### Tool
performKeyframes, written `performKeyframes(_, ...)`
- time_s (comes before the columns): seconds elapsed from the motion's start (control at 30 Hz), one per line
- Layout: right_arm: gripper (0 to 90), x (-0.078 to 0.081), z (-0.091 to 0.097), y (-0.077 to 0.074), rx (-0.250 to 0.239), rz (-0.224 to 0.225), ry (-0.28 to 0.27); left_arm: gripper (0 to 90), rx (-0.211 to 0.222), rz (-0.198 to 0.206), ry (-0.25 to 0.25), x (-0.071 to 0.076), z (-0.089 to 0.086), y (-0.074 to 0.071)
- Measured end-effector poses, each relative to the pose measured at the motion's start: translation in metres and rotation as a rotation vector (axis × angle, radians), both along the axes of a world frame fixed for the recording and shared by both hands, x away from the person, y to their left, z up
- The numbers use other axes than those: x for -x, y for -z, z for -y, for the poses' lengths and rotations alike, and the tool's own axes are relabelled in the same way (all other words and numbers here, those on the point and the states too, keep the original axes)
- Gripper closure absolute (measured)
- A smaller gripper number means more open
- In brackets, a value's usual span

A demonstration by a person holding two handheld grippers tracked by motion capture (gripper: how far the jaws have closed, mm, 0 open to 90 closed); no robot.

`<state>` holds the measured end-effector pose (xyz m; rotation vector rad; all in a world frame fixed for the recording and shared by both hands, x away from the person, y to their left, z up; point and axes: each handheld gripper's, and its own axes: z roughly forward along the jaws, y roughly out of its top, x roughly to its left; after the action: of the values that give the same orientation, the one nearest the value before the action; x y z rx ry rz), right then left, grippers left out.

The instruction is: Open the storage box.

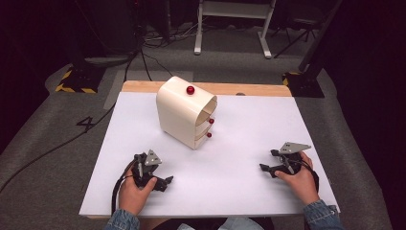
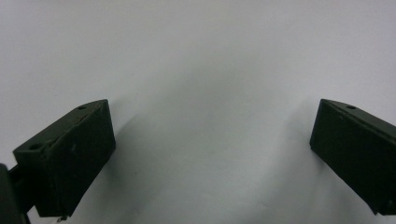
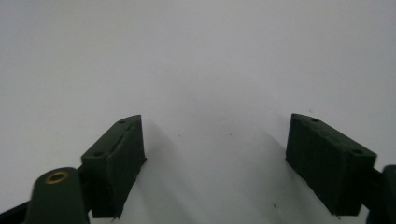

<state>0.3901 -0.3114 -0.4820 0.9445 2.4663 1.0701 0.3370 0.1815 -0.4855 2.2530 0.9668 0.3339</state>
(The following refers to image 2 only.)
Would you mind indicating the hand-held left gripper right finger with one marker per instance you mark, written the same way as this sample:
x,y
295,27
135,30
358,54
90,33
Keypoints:
x,y
358,149

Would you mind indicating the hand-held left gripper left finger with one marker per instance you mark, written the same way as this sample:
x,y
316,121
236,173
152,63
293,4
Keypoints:
x,y
68,155

